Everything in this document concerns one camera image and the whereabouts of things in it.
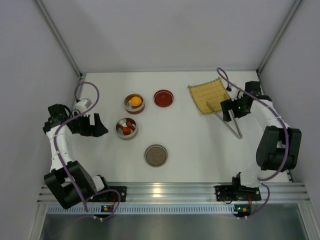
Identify slotted grey cable duct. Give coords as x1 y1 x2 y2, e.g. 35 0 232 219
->
47 204 250 216

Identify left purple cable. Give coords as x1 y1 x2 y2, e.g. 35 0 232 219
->
53 81 121 221

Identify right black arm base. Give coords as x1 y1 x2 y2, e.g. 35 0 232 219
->
214 176 262 204

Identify metal tongs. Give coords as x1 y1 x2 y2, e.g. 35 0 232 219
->
206 101 243 140

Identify red-based steel container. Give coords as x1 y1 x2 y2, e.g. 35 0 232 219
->
124 93 145 115

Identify aluminium front rail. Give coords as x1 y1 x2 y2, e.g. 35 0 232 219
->
37 181 310 205

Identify red chicken drumstick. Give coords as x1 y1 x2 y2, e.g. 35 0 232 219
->
126 121 136 131

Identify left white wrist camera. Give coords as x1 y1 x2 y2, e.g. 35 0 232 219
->
75 98 92 113

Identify orange chicken drumstick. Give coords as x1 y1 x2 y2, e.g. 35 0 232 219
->
119 125 131 136

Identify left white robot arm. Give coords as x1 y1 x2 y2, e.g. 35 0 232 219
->
43 104 109 209

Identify orange yellow food ball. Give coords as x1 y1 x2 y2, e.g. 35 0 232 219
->
130 96 143 108

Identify beige-based steel container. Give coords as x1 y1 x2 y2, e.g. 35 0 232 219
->
115 117 139 140

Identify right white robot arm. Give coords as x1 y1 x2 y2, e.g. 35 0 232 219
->
220 81 302 192

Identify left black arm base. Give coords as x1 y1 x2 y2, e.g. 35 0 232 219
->
99 184 128 202

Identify beige round lid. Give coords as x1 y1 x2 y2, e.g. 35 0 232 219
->
144 144 168 168

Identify bamboo mat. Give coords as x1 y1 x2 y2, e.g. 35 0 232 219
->
187 77 231 115

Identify red round lid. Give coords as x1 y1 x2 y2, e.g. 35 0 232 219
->
153 89 174 108

